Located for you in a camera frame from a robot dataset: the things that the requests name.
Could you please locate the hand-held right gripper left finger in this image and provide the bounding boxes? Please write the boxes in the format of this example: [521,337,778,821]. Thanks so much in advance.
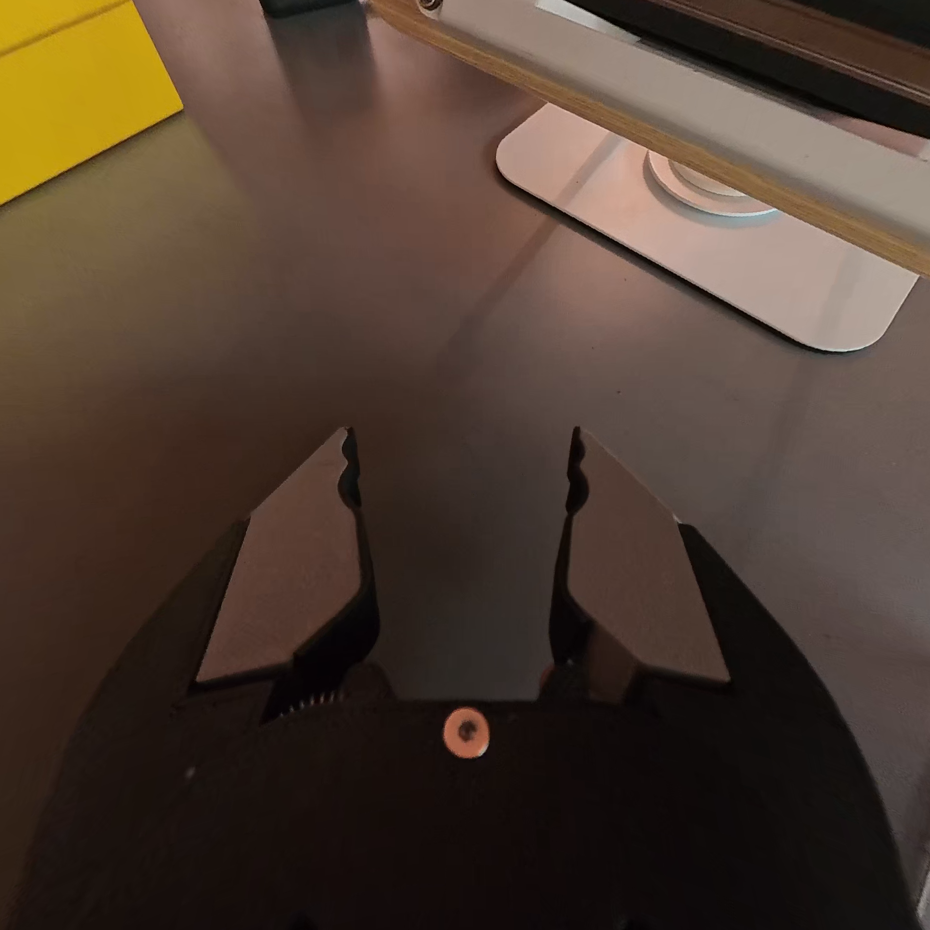
[195,427,382,702]

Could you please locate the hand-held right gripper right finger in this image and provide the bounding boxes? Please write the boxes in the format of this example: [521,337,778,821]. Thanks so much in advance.
[546,426,731,704]

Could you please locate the yellow plastic bin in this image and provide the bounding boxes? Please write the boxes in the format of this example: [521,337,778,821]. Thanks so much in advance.
[0,0,184,206]

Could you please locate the black board with wooden frame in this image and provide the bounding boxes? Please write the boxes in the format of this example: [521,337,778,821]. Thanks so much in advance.
[371,0,930,277]

